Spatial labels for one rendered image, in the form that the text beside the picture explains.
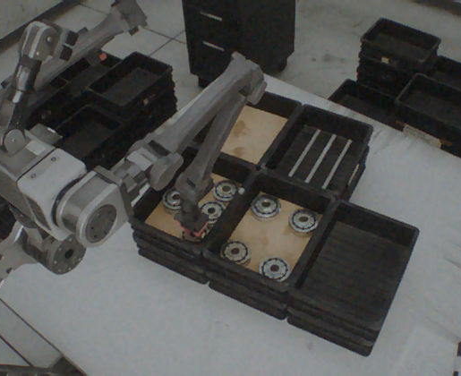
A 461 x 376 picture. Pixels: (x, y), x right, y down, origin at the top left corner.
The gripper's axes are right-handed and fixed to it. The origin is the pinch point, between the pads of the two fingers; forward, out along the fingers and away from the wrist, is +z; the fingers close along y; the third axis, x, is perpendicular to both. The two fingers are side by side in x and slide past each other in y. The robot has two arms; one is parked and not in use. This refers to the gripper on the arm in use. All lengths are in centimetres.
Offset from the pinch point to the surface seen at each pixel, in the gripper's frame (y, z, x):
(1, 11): 280, 59, -139
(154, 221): 17.0, 4.2, 0.1
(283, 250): -28.2, 3.9, -10.6
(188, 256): -2.4, 2.5, 7.5
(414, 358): -82, 16, 0
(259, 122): 9, 4, -62
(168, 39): 160, 89, -195
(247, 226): -12.9, 4.0, -13.5
